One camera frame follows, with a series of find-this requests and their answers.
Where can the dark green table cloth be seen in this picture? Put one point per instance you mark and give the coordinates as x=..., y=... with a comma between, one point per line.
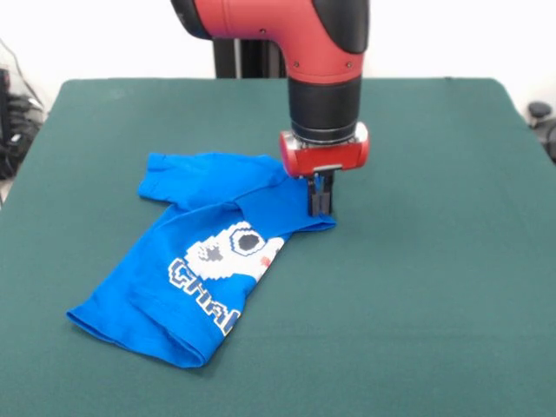
x=434, y=260

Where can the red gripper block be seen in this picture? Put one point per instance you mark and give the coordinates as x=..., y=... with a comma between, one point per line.
x=326, y=158

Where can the blue shirt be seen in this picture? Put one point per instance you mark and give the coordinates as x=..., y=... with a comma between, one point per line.
x=174, y=282

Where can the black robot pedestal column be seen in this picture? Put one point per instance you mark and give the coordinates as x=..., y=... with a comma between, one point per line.
x=247, y=58

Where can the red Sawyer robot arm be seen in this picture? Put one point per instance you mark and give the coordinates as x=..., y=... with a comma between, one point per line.
x=321, y=52

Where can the grey stand foot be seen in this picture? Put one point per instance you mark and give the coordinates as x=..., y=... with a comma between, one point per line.
x=540, y=110

